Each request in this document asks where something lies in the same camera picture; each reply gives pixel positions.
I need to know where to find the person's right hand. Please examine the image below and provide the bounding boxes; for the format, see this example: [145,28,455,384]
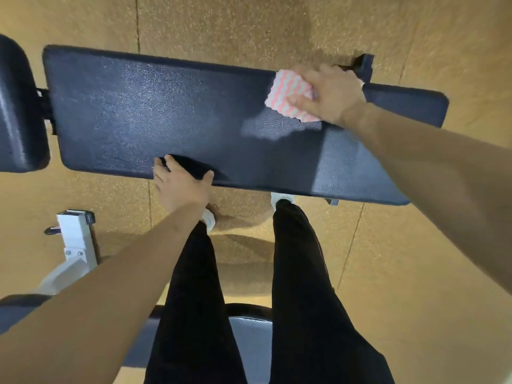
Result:
[286,64,367,128]

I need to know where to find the person's left hand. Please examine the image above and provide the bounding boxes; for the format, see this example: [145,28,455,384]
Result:
[154,154,215,215]

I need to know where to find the pink white striped cleaning cloth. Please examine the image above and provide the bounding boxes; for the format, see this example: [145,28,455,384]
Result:
[264,69,322,123]

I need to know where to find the person's right forearm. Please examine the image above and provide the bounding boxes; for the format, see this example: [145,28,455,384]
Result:
[340,101,512,295]

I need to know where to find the person's left forearm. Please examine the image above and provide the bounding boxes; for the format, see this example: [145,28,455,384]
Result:
[0,203,209,384]

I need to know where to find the person's left white shoe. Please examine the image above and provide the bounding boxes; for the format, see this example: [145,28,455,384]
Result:
[200,209,217,233]

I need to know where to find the person's white shoe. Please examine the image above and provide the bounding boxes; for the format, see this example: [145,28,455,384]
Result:
[271,192,295,211]
[200,209,217,233]

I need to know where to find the person's right white shoe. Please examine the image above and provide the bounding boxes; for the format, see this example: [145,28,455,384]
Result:
[271,192,295,211]

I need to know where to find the long black padded bench backrest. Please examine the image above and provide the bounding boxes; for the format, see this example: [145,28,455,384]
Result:
[42,45,449,206]

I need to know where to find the person's left leg black trousers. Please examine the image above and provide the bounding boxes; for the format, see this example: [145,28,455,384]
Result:
[144,220,249,384]

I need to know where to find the person's leg black trousers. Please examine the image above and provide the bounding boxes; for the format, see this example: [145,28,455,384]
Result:
[270,199,395,384]
[144,220,249,384]

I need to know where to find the person's right leg black trousers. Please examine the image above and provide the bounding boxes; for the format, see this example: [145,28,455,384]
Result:
[270,199,395,384]

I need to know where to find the black padded bench seat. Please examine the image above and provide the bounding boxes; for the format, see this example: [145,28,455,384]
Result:
[0,34,51,173]

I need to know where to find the black bench frame foot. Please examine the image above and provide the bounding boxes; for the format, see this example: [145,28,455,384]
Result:
[339,54,375,83]

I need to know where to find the white metal machine frame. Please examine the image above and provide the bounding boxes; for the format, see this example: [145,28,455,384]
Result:
[34,210,99,296]

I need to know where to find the black bench hinge bracket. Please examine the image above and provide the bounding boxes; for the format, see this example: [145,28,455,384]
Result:
[36,88,57,135]

